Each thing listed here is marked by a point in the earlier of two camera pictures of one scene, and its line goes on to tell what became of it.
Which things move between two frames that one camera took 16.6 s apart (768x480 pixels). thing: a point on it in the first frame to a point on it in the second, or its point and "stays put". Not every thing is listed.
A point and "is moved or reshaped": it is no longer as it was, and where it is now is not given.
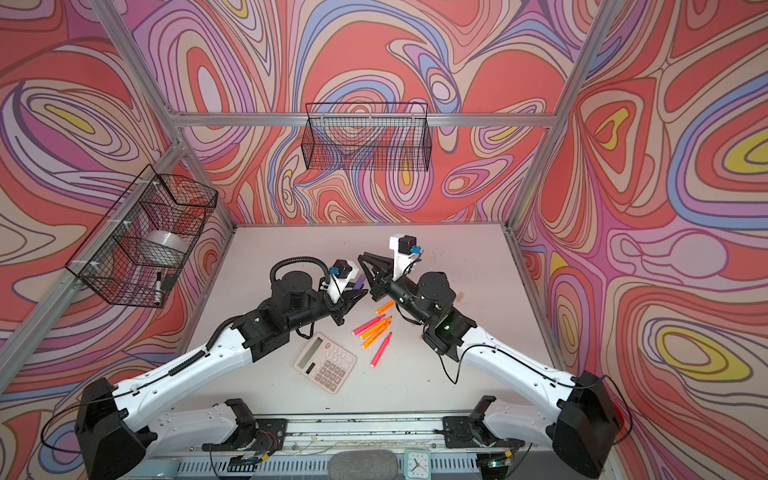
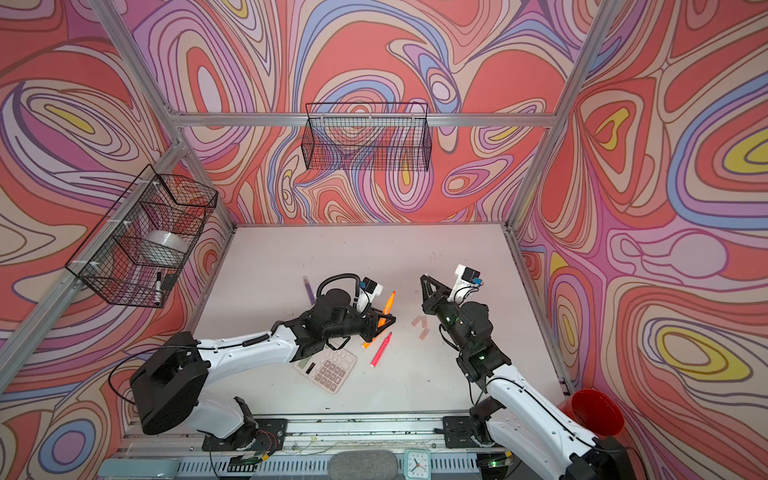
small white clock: [417, 464] stays put
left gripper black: [347, 303] to [371, 329]
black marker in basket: [158, 292] stays put
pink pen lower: [380, 351] stays put
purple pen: [359, 282] is moved or reshaped
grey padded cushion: [363, 465] stays put
